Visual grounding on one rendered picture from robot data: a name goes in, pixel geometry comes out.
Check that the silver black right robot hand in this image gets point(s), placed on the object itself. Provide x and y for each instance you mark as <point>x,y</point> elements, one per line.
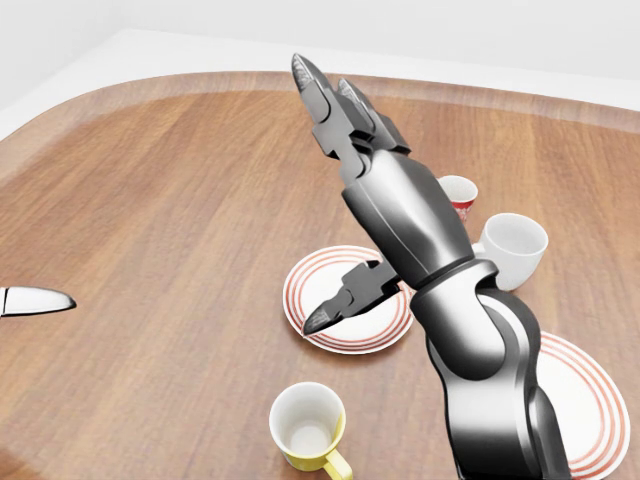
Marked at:
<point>400,210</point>

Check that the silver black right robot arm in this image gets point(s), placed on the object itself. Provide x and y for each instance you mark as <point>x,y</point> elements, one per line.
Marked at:
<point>490,380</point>

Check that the red and white patterned mug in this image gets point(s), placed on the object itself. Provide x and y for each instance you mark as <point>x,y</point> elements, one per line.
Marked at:
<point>459,195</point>

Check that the small red-ringed white plate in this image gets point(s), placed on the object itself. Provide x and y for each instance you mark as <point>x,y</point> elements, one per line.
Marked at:
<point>350,320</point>

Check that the plain white mug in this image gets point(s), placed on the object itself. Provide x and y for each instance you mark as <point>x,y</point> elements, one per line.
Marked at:
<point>515,247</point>

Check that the yellow and white mug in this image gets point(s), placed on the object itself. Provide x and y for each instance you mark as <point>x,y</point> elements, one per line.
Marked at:
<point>310,425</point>

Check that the large red-ringed white plate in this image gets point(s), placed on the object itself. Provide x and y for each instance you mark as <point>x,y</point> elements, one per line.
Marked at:
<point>590,415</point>

